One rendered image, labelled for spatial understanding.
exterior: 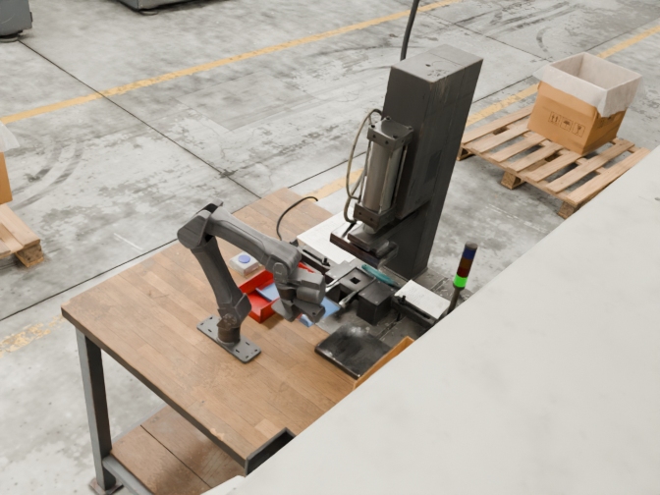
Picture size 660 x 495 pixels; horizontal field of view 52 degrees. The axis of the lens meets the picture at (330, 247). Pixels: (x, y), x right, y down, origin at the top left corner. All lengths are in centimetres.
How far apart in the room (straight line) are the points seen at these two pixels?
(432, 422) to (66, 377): 245
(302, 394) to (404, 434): 106
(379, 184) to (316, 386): 57
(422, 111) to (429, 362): 101
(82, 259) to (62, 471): 126
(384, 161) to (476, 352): 96
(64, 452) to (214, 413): 119
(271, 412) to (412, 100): 88
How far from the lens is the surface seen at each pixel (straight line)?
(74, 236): 387
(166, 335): 198
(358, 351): 195
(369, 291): 205
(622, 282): 114
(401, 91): 180
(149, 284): 214
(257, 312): 204
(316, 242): 234
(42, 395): 308
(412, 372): 86
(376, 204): 186
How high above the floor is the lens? 230
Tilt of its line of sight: 37 degrees down
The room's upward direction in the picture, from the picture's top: 9 degrees clockwise
